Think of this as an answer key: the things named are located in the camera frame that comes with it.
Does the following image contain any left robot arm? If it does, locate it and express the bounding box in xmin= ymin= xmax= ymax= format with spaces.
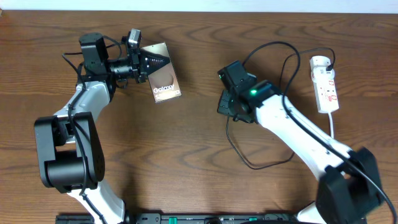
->
xmin=34 ymin=29 xmax=170 ymax=223

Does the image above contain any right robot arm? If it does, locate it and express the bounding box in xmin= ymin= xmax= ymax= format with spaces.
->
xmin=217 ymin=60 xmax=386 ymax=223

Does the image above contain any white USB charger plug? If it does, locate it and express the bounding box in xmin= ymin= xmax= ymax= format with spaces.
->
xmin=310 ymin=55 xmax=333 ymax=71

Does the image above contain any white power strip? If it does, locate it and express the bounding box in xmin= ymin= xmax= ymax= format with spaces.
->
xmin=311 ymin=67 xmax=339 ymax=113

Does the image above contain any black left camera cable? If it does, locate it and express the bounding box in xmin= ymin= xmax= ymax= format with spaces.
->
xmin=62 ymin=34 xmax=124 ymax=224

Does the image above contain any black camera cable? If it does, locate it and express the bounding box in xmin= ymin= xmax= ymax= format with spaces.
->
xmin=62 ymin=34 xmax=124 ymax=224
xmin=241 ymin=40 xmax=398 ymax=224

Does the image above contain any white power strip cord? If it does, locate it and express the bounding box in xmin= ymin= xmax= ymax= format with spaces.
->
xmin=327 ymin=112 xmax=336 ymax=139

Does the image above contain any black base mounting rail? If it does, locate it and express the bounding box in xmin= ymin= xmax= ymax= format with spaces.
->
xmin=54 ymin=212 xmax=299 ymax=224

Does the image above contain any black right camera cable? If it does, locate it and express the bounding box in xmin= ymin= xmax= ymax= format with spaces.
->
xmin=241 ymin=40 xmax=398 ymax=224

